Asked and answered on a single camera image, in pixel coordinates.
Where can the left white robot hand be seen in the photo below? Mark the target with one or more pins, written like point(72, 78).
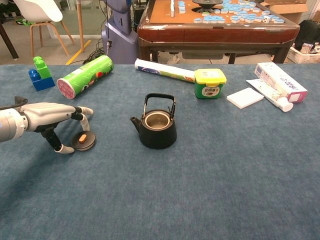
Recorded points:
point(47, 115)

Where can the small black disc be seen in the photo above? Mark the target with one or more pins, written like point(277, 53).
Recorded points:
point(87, 144)

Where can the small black teapot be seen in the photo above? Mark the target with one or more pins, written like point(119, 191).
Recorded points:
point(157, 137)

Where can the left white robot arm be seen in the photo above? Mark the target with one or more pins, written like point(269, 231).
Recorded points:
point(10, 125)

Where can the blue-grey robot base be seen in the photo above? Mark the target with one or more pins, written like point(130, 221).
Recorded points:
point(120, 42)

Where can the green tub yellow lid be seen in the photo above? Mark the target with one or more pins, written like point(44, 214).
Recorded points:
point(210, 91)

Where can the blue toy brick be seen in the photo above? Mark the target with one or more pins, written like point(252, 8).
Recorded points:
point(43, 84)

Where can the green toy brick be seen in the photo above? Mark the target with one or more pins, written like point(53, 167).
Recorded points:
point(42, 68)

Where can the green chip can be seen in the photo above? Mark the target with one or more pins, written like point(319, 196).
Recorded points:
point(85, 75)

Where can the dark furniture leg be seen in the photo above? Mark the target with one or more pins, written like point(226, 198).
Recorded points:
point(8, 42)

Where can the white chair wooden legs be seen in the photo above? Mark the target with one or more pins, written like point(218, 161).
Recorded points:
point(37, 10)

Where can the white rolled wrap tube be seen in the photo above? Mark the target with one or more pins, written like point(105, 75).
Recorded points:
point(162, 70)

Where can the white sneaker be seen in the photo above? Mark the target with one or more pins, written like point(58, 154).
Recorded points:
point(173, 59)

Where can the blue felt table mat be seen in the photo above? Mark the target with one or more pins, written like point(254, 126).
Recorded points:
point(175, 195)

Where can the blue mahjong tile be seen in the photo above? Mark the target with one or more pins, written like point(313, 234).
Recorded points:
point(279, 21)
point(197, 20)

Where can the brown mahjong table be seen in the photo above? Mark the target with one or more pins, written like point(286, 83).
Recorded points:
point(212, 35)

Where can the black round table centre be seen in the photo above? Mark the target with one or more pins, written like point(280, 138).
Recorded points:
point(207, 6)

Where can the white flat square plate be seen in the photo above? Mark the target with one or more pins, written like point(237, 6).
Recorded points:
point(245, 98)

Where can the white toothpaste tube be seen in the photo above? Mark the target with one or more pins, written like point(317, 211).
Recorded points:
point(270, 93)

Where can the white pink toothpaste box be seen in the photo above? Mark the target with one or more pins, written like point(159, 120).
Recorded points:
point(277, 77)

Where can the white mahjong tile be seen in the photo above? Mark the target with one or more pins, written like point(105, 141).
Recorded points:
point(266, 20)

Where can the white storage crate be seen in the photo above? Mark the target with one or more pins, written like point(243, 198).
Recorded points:
point(302, 57)

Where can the brown cardboard box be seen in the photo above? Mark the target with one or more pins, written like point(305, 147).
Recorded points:
point(292, 11)

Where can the black bag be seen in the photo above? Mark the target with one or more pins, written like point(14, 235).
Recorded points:
point(311, 32)

